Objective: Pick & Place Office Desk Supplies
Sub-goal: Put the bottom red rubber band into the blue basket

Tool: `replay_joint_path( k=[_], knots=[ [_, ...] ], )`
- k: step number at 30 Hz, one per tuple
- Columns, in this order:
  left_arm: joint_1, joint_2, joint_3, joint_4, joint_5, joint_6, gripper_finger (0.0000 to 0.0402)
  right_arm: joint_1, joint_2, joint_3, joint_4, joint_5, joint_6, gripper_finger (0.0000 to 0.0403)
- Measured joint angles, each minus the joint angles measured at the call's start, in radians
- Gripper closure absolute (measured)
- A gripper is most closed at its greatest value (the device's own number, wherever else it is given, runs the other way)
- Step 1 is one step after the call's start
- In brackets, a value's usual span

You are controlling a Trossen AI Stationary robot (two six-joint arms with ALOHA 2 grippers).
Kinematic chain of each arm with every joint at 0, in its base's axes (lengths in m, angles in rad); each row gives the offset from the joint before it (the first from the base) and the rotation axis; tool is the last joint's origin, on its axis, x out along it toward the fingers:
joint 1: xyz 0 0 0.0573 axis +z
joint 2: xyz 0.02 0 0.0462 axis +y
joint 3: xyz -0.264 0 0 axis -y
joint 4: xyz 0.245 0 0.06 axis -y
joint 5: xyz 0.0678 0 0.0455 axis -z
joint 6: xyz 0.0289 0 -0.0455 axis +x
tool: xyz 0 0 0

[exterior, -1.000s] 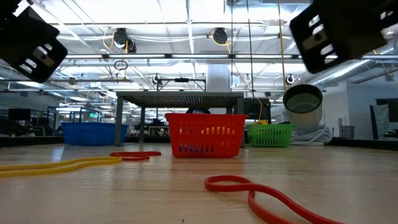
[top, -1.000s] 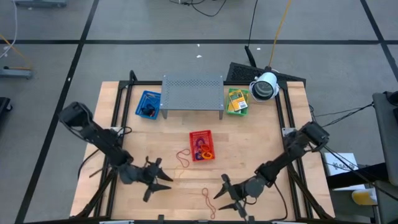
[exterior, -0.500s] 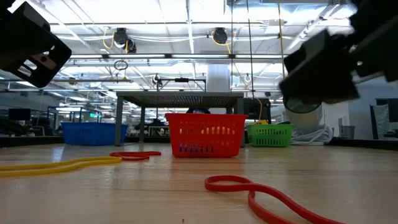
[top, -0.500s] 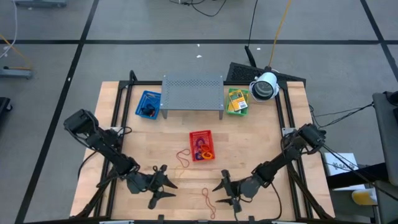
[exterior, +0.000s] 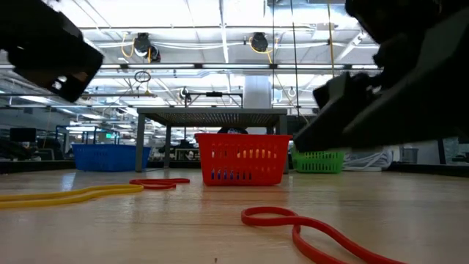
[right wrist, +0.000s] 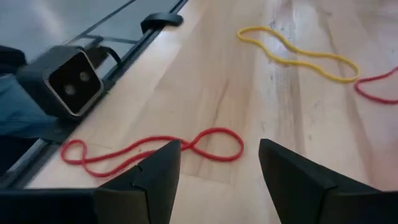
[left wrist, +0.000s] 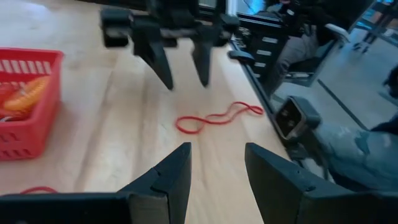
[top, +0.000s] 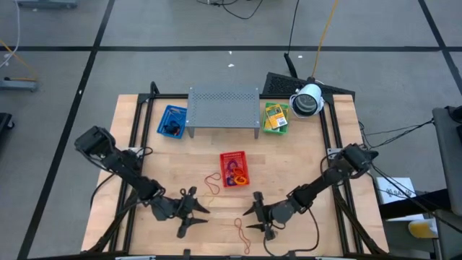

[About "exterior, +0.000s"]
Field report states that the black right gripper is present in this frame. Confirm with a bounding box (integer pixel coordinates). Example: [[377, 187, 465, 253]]
[[292, 9, 469, 153]]

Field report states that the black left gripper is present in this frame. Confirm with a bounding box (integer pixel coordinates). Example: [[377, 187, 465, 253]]
[[0, 0, 105, 103]]

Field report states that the green plastic basket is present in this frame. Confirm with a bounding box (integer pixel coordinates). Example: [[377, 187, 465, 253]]
[[290, 145, 346, 175]]

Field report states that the blue plastic basket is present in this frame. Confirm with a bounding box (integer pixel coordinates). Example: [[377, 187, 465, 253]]
[[71, 143, 152, 173]]

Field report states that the yellow rubber band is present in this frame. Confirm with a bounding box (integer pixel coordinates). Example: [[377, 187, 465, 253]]
[[0, 183, 144, 210]]

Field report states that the red plastic basket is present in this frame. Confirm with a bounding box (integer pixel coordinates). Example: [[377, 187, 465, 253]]
[[194, 132, 293, 187]]

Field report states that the thin red rubber band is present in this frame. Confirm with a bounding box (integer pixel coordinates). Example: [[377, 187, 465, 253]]
[[128, 177, 191, 191]]

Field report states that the long red rubber band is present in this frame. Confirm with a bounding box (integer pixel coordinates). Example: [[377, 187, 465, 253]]
[[240, 205, 406, 264]]

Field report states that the grey waste bin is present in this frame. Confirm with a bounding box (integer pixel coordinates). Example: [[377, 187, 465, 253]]
[[399, 146, 419, 164]]

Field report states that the black computer monitor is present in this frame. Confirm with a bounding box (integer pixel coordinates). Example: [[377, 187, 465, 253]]
[[9, 127, 37, 144]]

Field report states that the grey perforated metal shelf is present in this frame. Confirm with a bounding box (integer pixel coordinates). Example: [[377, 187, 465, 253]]
[[135, 107, 289, 172]]

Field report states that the person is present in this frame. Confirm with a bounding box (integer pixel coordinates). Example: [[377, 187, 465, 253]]
[[217, 126, 249, 135]]

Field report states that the white coiled cable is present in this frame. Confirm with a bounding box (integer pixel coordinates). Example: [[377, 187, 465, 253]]
[[342, 147, 395, 172]]

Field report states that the black ceiling cable reel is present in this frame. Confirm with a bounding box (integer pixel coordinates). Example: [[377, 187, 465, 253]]
[[132, 32, 162, 64], [250, 32, 270, 53]]

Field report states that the yellow hanging cable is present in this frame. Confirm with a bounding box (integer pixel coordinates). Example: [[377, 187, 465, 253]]
[[325, 0, 336, 80]]

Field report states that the black aluminium frame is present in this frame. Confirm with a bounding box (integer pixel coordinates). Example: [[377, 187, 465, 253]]
[[0, 158, 469, 179]]

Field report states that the black hanging cable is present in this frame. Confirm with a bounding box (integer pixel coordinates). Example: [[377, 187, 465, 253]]
[[289, 0, 300, 118]]

